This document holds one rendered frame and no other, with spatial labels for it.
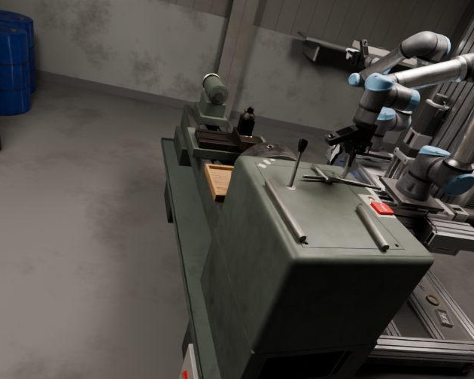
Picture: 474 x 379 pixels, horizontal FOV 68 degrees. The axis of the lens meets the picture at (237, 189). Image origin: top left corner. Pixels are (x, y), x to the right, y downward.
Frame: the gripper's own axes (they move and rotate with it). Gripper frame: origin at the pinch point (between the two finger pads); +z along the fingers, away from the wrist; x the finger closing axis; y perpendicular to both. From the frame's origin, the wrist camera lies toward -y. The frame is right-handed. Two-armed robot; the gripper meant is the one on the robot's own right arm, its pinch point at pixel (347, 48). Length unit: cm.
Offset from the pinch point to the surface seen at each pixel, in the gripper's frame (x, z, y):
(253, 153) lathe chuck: -107, -71, 24
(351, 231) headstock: -107, -130, 18
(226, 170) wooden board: -98, -34, 57
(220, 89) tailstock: -74, 32, 36
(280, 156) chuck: -100, -80, 21
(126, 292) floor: -157, -32, 138
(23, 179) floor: -208, 102, 131
